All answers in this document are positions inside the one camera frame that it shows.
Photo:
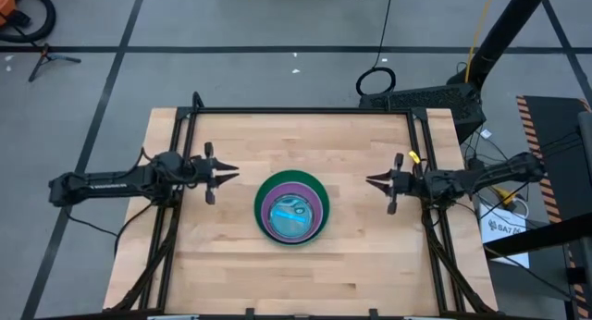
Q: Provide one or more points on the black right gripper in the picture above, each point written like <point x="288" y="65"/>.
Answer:
<point x="409" y="185"/>

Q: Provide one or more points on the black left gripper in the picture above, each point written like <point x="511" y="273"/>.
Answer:
<point x="199" y="173"/>

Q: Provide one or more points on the large dark green plastic plate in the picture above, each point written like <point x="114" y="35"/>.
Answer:
<point x="291" y="175"/>

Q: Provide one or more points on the purple plastic plate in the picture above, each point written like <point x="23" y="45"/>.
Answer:
<point x="291" y="186"/>

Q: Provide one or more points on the small transparent cyan plate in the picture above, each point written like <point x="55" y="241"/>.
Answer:
<point x="291" y="227"/>

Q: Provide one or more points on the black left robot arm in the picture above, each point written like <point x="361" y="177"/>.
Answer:
<point x="106" y="186"/>

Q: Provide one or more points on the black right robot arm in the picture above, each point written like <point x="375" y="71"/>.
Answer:
<point x="485" y="176"/>

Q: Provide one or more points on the yellow tag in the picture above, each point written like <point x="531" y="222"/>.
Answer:
<point x="414" y="156"/>

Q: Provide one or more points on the black perforated stand base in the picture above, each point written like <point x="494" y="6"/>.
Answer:
<point x="416" y="102"/>

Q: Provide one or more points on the small white tag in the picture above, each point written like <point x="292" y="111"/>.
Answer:
<point x="485" y="134"/>

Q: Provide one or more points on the white printed box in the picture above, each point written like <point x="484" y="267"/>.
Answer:
<point x="499" y="218"/>

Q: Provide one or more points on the black crossbeam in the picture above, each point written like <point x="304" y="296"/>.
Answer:
<point x="555" y="234"/>

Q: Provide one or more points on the black hazard-striped floor mat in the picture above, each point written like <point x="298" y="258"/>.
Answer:
<point x="555" y="126"/>

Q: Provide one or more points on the black tripod stand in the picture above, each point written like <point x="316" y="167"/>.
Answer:
<point x="45" y="52"/>

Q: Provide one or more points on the orange vacuum cleaner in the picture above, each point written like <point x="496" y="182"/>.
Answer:
<point x="5" y="3"/>

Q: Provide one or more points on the black aluminium table frame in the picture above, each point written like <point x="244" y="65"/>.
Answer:
<point x="300" y="110"/>

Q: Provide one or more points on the black camera stand post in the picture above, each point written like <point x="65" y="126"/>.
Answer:
<point x="509" y="28"/>

